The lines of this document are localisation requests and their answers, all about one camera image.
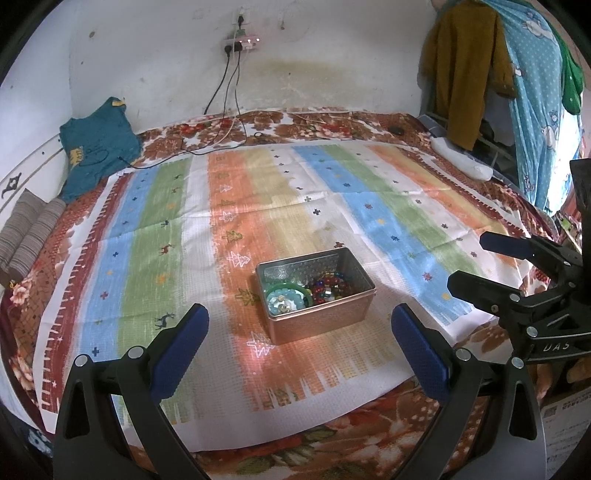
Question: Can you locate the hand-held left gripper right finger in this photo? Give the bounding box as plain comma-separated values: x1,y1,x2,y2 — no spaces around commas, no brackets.
390,303,548,480

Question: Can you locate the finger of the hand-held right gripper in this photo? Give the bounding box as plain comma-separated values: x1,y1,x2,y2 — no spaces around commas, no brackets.
447,270,561,320
479,231,583,278

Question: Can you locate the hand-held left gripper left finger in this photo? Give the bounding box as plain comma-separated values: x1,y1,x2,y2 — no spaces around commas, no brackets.
53,303,211,480

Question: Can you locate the rectangular metal tin box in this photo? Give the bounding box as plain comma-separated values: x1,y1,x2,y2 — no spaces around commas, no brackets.
255,247,377,346

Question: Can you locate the pale bead bracelet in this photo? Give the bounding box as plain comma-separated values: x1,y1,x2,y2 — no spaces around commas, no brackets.
270,293,308,315

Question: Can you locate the green jade bangle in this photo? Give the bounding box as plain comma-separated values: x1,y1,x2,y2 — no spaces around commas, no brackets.
265,281,315,315

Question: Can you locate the red bead bracelet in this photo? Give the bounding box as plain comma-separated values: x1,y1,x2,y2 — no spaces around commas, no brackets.
307,274,356,303

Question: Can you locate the dark multicolour bead bracelet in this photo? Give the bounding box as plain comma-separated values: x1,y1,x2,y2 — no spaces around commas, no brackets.
305,277,352,306

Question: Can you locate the cardboard box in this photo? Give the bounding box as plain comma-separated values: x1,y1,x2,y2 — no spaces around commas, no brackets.
540,383,591,480

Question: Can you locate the white bolster roll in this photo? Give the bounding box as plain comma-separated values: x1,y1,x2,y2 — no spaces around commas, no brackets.
431,136,494,181

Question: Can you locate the striped colourful blanket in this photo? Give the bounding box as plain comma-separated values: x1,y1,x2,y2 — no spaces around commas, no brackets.
34,141,532,455

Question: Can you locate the blue dotted cloth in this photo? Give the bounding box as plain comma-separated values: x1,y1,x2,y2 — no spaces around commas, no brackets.
480,0,585,213

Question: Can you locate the green garment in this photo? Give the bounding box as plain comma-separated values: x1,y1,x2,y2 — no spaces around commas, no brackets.
551,28,586,116

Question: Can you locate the mustard yellow garment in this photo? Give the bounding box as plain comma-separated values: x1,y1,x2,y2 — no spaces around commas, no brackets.
418,0,518,151

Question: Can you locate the striped brown rolled cloth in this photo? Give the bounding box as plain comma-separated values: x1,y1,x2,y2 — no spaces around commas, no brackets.
0,188,68,284

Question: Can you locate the teal shirt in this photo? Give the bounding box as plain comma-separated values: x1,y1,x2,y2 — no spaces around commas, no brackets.
59,96,143,204

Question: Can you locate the pink power strip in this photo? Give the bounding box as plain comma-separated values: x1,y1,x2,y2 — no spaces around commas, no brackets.
223,33,262,52

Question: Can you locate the black cable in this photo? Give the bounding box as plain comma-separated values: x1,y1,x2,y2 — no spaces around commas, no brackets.
204,48,232,115
76,48,245,168

